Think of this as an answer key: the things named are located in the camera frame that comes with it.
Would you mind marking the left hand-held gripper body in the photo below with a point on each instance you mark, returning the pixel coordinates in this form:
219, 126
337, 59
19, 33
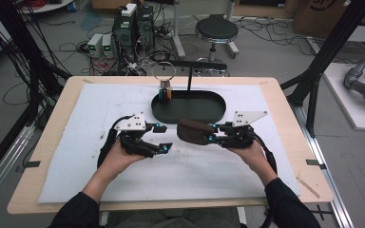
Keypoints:
133, 139

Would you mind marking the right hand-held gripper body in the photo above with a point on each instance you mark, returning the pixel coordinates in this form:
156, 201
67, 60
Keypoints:
237, 136

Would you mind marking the brown leather pouch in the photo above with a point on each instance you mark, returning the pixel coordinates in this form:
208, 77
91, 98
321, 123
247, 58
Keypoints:
193, 133

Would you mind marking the black oval tray hook stand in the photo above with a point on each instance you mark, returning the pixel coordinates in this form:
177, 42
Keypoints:
196, 109

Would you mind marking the person's left hand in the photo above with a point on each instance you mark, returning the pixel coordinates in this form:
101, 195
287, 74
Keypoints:
120, 160

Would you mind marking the person's right hand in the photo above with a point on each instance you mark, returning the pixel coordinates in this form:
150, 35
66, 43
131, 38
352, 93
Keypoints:
250, 158

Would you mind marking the white table mat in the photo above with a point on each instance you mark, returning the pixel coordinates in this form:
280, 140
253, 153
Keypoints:
171, 177

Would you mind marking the black tape strip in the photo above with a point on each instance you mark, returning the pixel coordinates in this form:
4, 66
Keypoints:
31, 164
315, 163

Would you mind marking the white table leg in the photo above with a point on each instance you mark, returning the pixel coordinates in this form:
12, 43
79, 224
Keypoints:
177, 34

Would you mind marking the grey power supply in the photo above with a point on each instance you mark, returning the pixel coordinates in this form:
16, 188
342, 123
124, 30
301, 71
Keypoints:
94, 44
107, 46

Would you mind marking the black round stool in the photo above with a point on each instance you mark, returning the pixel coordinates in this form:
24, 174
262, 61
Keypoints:
216, 30

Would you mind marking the black computer tower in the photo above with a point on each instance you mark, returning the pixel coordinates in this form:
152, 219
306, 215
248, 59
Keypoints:
145, 27
125, 34

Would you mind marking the white floor platform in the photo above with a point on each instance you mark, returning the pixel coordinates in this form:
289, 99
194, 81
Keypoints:
348, 104

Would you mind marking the white box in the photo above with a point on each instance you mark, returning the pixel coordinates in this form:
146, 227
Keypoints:
129, 9

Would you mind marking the brown cardboard box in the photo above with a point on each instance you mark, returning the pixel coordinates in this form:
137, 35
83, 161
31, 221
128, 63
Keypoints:
316, 15

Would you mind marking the white round table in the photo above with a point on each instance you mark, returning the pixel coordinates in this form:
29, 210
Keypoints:
50, 6

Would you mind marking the aluminium rail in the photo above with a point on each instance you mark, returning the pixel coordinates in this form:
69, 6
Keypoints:
6, 164
323, 152

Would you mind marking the black metal frame post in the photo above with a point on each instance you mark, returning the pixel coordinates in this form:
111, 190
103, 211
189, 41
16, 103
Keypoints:
329, 53

